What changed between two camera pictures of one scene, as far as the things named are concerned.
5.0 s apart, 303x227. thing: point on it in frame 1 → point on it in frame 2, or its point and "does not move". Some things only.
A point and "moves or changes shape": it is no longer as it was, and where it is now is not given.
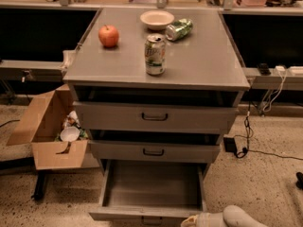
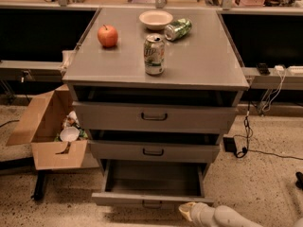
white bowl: (156, 20) does not move
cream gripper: (208, 220) → (198, 212)
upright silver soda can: (154, 54) does not move
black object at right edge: (299, 182) does not move
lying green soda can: (179, 29) does not move
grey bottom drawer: (149, 193) moves or changes shape
